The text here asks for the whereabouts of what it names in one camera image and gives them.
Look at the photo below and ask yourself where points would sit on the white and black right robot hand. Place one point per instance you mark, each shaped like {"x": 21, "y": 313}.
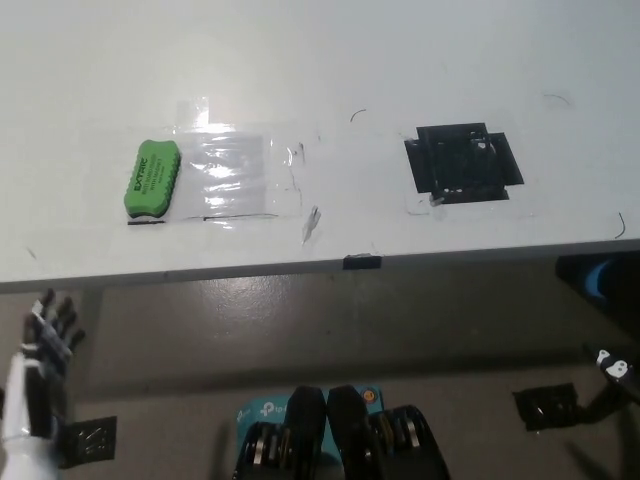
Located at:
{"x": 616, "y": 371}

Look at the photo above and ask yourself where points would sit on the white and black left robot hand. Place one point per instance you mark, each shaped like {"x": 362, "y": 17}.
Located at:
{"x": 22, "y": 400}

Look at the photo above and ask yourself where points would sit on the green whiteboard eraser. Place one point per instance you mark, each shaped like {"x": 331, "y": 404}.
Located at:
{"x": 150, "y": 177}

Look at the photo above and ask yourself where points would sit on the black floor tape patch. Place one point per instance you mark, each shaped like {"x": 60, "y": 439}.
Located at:
{"x": 92, "y": 440}
{"x": 545, "y": 407}

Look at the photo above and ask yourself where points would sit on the black and blue object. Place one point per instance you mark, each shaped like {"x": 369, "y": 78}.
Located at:
{"x": 595, "y": 280}

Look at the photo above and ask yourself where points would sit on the thin black strip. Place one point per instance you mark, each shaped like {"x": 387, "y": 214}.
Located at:
{"x": 146, "y": 223}

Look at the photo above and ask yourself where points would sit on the teal tp-link router box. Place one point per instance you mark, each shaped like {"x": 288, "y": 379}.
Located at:
{"x": 265, "y": 407}

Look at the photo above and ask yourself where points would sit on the black tape square patch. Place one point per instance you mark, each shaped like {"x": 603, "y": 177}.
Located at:
{"x": 460, "y": 165}

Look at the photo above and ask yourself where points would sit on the small black tape piece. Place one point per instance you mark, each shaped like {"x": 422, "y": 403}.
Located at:
{"x": 362, "y": 262}

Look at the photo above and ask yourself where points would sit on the clear tape patch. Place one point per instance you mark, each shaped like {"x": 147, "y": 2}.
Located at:
{"x": 225, "y": 165}

